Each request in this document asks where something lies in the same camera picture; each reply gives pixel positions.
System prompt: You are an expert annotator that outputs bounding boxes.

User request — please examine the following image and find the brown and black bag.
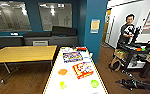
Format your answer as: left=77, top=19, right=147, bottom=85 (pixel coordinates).
left=108, top=56, right=126, bottom=72

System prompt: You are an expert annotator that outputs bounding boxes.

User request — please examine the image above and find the yellow paper wall sign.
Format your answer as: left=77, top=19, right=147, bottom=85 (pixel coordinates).
left=89, top=18, right=101, bottom=34

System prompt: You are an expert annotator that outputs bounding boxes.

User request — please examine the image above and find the yellow-green plastic cup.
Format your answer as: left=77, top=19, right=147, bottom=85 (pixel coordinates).
left=59, top=81, right=68, bottom=90

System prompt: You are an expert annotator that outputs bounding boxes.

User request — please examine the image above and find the green plastic bowl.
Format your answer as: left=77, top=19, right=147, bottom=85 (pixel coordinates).
left=90, top=79, right=101, bottom=89

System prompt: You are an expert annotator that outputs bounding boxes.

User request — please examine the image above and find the white blue-rimmed bowl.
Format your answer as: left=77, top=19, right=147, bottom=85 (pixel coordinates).
left=82, top=56, right=92, bottom=64

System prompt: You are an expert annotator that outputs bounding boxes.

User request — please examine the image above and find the black floor equipment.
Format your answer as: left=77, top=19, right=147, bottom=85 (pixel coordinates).
left=115, top=78, right=150, bottom=92

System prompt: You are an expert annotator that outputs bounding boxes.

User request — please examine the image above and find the small orange object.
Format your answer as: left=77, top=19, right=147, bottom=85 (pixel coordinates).
left=135, top=47, right=141, bottom=52

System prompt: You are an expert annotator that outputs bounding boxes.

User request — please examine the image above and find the brown wooden door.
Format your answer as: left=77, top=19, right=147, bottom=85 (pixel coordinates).
left=102, top=8, right=113, bottom=46

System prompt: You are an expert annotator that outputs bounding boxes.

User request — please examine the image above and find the person in dark shirt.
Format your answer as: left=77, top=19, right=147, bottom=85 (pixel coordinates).
left=116, top=13, right=141, bottom=51

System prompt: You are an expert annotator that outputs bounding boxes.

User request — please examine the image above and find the blue board game box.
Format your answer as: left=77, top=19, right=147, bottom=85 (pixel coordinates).
left=61, top=51, right=84, bottom=64

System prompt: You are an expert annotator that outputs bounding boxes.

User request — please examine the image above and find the small green object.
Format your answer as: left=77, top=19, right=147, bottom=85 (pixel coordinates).
left=140, top=46, right=147, bottom=52

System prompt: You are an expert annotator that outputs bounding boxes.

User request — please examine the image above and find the wooden table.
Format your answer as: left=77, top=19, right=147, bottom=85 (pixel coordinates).
left=0, top=45, right=58, bottom=84

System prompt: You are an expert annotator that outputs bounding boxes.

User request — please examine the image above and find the low dark grey sofa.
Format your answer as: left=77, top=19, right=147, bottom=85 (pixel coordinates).
left=0, top=35, right=25, bottom=52

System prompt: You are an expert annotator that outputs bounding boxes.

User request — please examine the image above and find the interior glass window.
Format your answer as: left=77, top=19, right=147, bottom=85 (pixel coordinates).
left=37, top=2, right=73, bottom=32
left=0, top=0, right=33, bottom=33

